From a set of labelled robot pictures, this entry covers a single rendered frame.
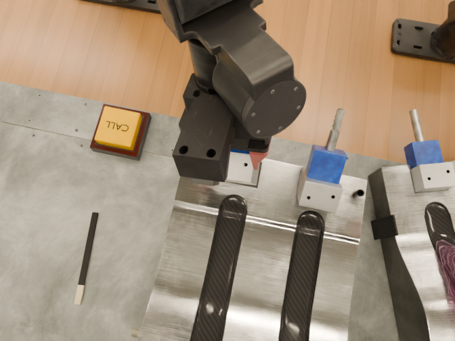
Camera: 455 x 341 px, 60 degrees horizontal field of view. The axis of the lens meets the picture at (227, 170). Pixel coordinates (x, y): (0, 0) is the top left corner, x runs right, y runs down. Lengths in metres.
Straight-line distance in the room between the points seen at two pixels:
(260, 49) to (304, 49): 0.46
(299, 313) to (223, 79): 0.34
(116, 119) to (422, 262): 0.50
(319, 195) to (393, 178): 0.16
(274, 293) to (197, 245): 0.12
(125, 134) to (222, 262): 0.25
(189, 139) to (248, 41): 0.10
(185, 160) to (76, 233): 0.36
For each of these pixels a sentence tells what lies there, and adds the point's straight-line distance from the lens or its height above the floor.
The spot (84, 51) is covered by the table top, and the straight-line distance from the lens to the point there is 0.77.
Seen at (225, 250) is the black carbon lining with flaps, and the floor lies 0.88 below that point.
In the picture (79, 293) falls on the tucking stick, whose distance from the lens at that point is 0.65.
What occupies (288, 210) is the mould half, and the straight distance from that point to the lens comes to 0.55.
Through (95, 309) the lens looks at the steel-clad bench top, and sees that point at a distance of 0.65.
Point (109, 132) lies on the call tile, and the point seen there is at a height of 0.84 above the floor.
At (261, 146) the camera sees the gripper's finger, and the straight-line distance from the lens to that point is 0.43.
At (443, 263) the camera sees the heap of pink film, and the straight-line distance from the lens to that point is 0.62.
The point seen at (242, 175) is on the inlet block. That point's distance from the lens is 0.49.
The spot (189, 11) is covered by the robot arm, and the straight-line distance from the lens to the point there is 0.32.
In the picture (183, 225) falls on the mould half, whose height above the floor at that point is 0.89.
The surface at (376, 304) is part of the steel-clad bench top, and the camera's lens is 0.67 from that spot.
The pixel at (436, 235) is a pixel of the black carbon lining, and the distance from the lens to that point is 0.66.
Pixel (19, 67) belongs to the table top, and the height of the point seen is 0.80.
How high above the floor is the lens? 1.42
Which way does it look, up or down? 75 degrees down
